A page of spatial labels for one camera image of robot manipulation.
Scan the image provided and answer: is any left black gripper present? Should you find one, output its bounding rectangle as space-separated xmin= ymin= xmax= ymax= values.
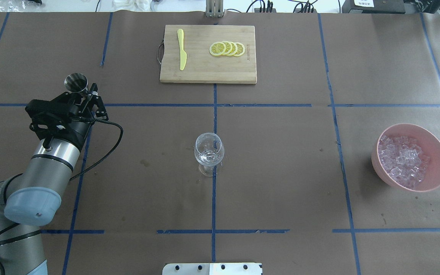
xmin=48 ymin=83 xmax=109 ymax=147

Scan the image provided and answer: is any steel jigger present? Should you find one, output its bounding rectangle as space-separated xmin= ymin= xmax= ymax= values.
xmin=63 ymin=73 xmax=89 ymax=96

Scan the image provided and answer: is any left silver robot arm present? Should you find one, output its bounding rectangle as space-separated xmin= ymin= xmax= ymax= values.
xmin=0 ymin=81 xmax=108 ymax=275

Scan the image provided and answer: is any clear wine glass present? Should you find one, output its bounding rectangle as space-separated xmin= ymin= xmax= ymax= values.
xmin=194 ymin=133 xmax=225 ymax=177

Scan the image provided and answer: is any ice cubes pile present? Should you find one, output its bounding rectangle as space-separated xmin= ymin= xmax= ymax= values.
xmin=377 ymin=135 xmax=431 ymax=190

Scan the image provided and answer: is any pink ice bowl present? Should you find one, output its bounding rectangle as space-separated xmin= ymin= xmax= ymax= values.
xmin=371 ymin=123 xmax=440 ymax=192

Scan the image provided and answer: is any yellow plastic knife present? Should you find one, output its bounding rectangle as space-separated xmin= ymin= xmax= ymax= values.
xmin=177 ymin=29 xmax=188 ymax=71

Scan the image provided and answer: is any bamboo cutting board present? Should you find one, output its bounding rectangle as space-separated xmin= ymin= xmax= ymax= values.
xmin=160 ymin=24 xmax=258 ymax=85

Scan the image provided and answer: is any black box device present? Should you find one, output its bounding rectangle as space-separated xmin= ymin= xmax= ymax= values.
xmin=341 ymin=0 xmax=406 ymax=14

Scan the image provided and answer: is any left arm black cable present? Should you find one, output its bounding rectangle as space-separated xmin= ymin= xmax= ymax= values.
xmin=69 ymin=116 xmax=124 ymax=182

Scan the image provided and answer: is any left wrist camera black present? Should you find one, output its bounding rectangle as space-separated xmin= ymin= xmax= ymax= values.
xmin=25 ymin=92 xmax=83 ymax=144

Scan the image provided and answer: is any aluminium frame post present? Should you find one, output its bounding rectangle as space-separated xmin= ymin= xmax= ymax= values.
xmin=205 ymin=0 xmax=225 ymax=18

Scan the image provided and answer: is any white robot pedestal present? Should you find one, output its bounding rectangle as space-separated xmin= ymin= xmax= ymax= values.
xmin=162 ymin=262 xmax=263 ymax=275

